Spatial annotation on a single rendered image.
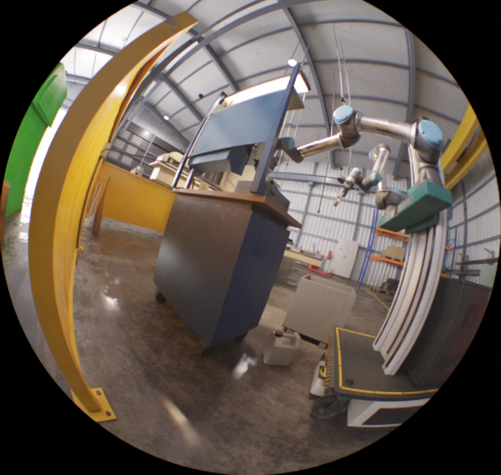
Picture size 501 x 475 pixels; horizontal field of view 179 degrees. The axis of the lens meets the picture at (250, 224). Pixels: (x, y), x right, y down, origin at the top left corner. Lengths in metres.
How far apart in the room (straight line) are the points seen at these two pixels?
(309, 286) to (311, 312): 0.23
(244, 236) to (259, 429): 0.90
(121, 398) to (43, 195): 0.75
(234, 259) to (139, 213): 3.51
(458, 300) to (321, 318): 1.07
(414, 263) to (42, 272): 1.39
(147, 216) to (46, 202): 3.83
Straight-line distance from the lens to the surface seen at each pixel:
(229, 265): 0.71
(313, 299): 1.44
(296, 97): 1.14
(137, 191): 3.95
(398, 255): 9.19
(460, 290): 0.92
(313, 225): 10.22
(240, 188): 0.77
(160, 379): 0.92
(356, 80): 8.40
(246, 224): 0.68
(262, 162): 0.69
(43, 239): 0.35
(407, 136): 0.78
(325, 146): 0.98
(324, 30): 8.02
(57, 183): 0.33
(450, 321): 0.93
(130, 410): 0.84
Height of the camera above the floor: 0.78
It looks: 4 degrees up
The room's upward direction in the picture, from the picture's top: 18 degrees clockwise
